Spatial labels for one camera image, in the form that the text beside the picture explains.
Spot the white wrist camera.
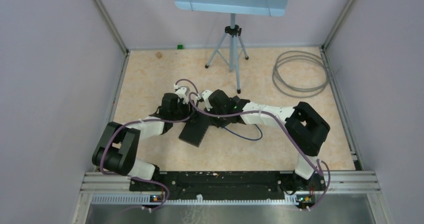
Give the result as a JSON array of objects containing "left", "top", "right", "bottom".
[
  {"left": 195, "top": 90, "right": 213, "bottom": 112},
  {"left": 173, "top": 84, "right": 191, "bottom": 105}
]

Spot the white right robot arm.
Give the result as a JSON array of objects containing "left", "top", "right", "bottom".
[{"left": 194, "top": 89, "right": 331, "bottom": 190}]

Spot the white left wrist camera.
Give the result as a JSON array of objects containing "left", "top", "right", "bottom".
[{"left": 173, "top": 84, "right": 191, "bottom": 105}]

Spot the black network switch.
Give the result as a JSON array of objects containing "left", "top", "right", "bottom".
[{"left": 231, "top": 95, "right": 251, "bottom": 112}]

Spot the black mat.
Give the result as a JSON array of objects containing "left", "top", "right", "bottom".
[{"left": 178, "top": 114, "right": 210, "bottom": 148}]

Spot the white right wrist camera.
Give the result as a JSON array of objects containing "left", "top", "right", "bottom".
[{"left": 195, "top": 90, "right": 213, "bottom": 112}]

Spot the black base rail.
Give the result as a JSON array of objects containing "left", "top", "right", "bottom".
[{"left": 129, "top": 171, "right": 326, "bottom": 201}]

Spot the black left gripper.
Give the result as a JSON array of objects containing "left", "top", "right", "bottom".
[{"left": 171, "top": 99, "right": 201, "bottom": 124}]

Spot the light blue tripod stand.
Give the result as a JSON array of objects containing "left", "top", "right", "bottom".
[{"left": 174, "top": 0, "right": 289, "bottom": 94}]

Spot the coiled grey cable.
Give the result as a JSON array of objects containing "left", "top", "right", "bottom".
[{"left": 271, "top": 50, "right": 331, "bottom": 99}]

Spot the blue ethernet cable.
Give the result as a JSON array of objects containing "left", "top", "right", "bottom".
[{"left": 222, "top": 123, "right": 264, "bottom": 142}]

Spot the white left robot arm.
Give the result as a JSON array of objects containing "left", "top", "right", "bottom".
[{"left": 91, "top": 90, "right": 194, "bottom": 191}]

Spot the small wooden cube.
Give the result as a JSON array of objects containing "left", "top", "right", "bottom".
[{"left": 155, "top": 51, "right": 163, "bottom": 59}]

